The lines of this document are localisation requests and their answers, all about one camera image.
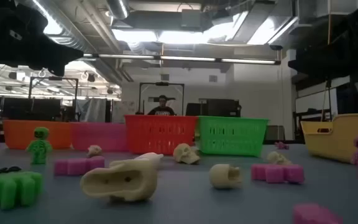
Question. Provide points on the long ceiling light strip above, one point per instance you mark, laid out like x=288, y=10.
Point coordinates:
x=185, y=58

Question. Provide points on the grey cabinet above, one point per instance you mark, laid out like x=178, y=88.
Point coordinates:
x=275, y=133

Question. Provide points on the round silver air duct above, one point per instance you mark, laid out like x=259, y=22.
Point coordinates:
x=118, y=7

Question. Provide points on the green plastic basket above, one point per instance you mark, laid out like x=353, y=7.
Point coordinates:
x=232, y=135

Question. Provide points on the yellow plastic bin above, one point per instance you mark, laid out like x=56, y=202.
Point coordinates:
x=337, y=140

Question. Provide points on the black monitor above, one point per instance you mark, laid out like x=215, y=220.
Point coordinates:
x=219, y=109

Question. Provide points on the cream skull toy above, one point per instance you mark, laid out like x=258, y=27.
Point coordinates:
x=141, y=180
x=183, y=154
x=219, y=177
x=275, y=158
x=94, y=151

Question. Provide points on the pink round bowl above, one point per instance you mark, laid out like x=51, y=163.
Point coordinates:
x=98, y=135

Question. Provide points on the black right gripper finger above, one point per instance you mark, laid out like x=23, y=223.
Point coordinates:
x=315, y=71
x=309, y=56

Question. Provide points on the grey fabric cover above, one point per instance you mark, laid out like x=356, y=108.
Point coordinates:
x=93, y=109

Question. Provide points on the white ghost toy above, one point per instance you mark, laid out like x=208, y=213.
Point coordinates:
x=149, y=156

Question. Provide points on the red plastic basket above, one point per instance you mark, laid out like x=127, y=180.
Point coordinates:
x=160, y=133

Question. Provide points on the orange round bowl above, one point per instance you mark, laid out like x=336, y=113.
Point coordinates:
x=17, y=133

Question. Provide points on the black metal frame stand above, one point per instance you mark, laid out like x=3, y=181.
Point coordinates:
x=53, y=78
x=162, y=83

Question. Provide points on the grey ceiling unit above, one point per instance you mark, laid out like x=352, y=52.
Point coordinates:
x=194, y=18

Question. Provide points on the person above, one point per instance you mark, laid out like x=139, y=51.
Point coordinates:
x=162, y=110

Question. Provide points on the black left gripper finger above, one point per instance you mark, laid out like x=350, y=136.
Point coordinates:
x=64, y=51
x=57, y=68

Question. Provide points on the black screen row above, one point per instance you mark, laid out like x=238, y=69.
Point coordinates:
x=42, y=109

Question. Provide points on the magenta bone left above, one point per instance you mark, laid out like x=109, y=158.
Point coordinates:
x=76, y=166

